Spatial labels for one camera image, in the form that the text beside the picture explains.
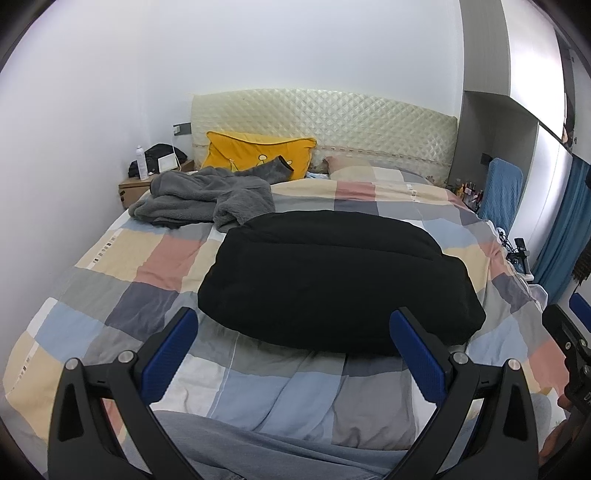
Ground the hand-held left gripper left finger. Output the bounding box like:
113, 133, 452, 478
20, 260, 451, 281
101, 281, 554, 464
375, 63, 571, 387
47, 306, 204, 480

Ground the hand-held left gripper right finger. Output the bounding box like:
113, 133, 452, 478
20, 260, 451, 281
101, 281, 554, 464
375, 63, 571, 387
388, 307, 541, 480

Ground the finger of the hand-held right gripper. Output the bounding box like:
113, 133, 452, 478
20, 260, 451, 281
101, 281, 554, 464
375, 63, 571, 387
569, 292, 591, 320

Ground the black padded jacket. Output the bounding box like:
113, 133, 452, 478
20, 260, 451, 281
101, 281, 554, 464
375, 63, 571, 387
198, 210, 487, 357

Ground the person's right hand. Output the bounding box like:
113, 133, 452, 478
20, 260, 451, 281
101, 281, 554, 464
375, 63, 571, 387
538, 394, 575, 462

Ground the blue curtain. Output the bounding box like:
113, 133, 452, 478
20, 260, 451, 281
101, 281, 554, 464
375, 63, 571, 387
531, 159, 591, 303

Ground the checkered pastel blanket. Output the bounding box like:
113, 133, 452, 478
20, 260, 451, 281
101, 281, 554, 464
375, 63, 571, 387
2, 166, 573, 476

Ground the blue towel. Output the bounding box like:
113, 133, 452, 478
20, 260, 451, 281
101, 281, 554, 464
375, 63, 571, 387
478, 158, 524, 232

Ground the group of cosmetic bottles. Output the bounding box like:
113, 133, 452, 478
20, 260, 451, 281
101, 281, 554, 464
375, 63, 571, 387
450, 178, 485, 208

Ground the grey fleece garment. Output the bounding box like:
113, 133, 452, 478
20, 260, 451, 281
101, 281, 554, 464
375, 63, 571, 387
128, 156, 295, 233

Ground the wooden nightstand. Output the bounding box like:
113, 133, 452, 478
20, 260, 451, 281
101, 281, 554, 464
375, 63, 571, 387
119, 159, 195, 210

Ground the black bag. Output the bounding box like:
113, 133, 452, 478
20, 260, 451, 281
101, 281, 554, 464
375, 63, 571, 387
128, 143, 188, 178

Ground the pink pillow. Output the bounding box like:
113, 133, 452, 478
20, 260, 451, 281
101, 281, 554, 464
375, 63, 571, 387
323, 155, 375, 175

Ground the yellow pillow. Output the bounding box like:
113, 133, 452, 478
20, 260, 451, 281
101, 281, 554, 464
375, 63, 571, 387
201, 131, 318, 182

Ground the cream quilted headboard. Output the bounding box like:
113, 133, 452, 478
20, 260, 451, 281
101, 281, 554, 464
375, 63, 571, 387
190, 88, 458, 188

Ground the grey wardrobe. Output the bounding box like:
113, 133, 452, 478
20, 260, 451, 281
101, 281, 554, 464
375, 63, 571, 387
459, 0, 591, 305

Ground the black camera tripod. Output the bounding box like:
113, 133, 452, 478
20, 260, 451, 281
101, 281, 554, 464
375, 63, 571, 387
505, 237, 536, 278

